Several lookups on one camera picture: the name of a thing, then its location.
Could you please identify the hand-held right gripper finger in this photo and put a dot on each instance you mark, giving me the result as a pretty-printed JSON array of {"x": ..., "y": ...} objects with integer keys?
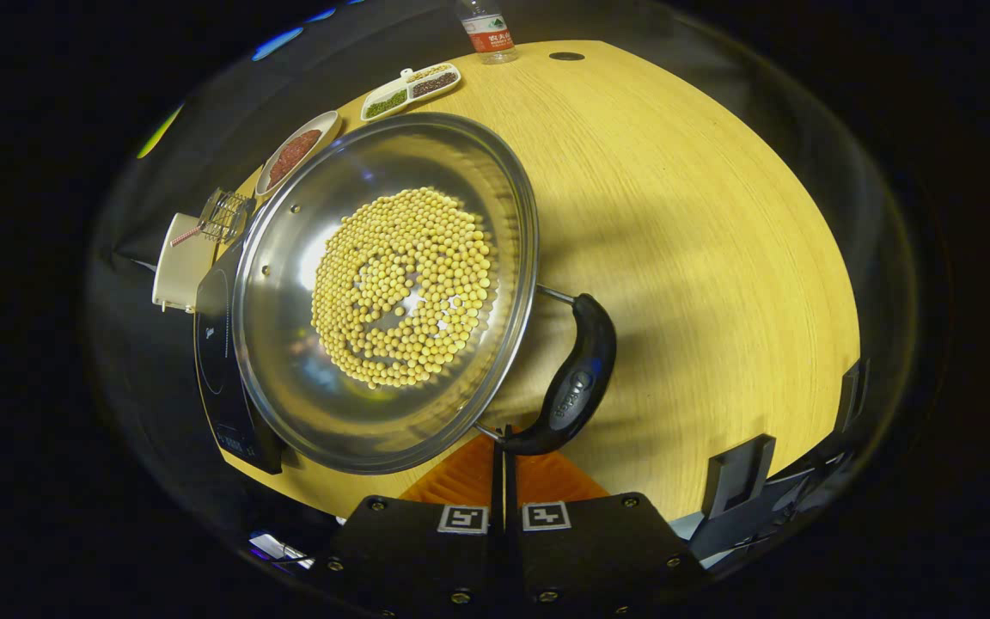
[
  {"x": 511, "y": 481},
  {"x": 497, "y": 481}
]

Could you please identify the black induction cooktop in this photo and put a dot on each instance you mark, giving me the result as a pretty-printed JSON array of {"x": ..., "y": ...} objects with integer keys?
[{"x": 216, "y": 361}]

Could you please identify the pile of soybeans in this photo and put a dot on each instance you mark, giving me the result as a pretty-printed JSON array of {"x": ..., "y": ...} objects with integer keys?
[{"x": 400, "y": 292}]

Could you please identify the white toaster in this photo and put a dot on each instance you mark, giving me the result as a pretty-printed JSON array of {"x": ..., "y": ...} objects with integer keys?
[{"x": 181, "y": 275}]

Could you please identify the red meat patty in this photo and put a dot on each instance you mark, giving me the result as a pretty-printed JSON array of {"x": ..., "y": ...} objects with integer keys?
[
  {"x": 306, "y": 144},
  {"x": 283, "y": 168}
]

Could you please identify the white oval plate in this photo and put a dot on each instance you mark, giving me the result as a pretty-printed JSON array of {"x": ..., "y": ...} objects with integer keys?
[{"x": 323, "y": 129}]

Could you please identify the pink striped stick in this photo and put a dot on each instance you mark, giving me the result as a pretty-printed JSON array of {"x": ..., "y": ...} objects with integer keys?
[{"x": 186, "y": 236}]

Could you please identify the white divided dish of beans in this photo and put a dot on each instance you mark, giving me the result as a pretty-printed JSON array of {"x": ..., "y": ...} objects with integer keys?
[{"x": 409, "y": 90}]

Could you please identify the clear water bottle red label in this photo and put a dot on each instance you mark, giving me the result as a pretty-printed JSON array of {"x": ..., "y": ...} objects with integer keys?
[{"x": 488, "y": 34}]

